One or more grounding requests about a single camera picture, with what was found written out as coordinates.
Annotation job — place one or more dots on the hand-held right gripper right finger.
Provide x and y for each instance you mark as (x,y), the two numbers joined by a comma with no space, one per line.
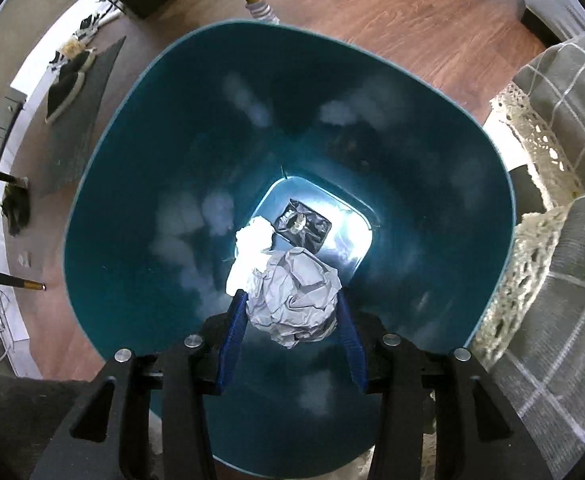
(351,342)

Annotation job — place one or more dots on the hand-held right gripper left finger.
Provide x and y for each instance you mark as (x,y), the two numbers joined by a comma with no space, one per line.
(237,332)

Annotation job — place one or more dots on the large paper ball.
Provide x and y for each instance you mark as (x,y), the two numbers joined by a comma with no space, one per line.
(292,295)

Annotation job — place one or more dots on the small paper ball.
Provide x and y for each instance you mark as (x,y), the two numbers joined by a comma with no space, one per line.
(250,250)

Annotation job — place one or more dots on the dark plastic bag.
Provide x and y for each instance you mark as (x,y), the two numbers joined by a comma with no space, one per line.
(307,230)

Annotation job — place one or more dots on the teal plastic waste bin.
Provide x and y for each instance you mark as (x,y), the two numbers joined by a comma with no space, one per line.
(172,160)

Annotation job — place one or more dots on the grey checked tablecloth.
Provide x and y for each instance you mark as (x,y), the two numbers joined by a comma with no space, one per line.
(572,310)

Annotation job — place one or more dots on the grey fluffy cloth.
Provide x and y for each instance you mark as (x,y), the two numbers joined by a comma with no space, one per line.
(17,425)

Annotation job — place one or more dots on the dark floor mat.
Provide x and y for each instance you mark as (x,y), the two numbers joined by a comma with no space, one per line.
(72,160)

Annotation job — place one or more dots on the dark cloth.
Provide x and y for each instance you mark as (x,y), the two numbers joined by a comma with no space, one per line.
(17,207)

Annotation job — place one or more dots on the black slipper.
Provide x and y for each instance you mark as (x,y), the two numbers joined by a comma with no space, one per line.
(78,61)
(65,94)

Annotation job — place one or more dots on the striped leg sock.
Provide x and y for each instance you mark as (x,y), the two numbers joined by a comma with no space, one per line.
(265,11)

